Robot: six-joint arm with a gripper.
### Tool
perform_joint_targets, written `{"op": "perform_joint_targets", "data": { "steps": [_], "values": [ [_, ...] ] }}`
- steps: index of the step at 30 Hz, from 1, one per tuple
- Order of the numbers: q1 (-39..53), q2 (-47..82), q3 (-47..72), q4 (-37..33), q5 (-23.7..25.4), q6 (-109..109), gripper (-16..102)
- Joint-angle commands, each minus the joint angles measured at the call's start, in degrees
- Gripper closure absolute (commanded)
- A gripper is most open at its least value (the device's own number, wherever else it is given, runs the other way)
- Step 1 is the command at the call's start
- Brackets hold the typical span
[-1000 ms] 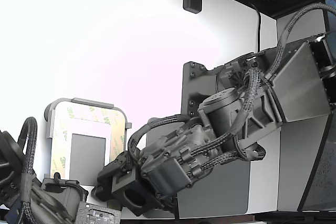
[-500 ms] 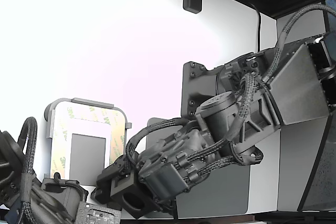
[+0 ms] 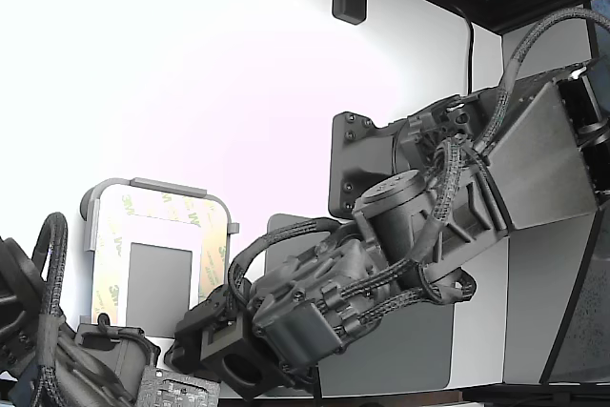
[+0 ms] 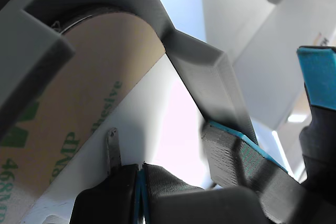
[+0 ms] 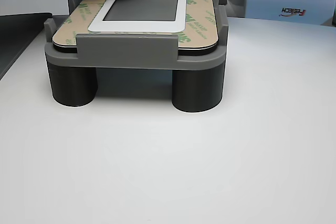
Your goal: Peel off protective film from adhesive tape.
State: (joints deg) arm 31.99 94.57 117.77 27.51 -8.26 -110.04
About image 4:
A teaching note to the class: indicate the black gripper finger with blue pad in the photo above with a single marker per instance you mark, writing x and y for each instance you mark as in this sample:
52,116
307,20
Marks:
236,161
320,77

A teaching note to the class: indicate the brown protective film green print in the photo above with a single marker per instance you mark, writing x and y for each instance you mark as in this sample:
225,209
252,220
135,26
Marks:
92,90

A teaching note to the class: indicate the white box with red logo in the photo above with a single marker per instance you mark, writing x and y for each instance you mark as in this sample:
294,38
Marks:
267,64

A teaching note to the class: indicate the grey fixture with dark legs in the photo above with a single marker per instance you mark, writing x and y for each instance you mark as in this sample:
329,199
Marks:
199,77

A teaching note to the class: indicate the thin metal scraper blade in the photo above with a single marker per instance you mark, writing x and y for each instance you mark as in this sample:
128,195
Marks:
113,150

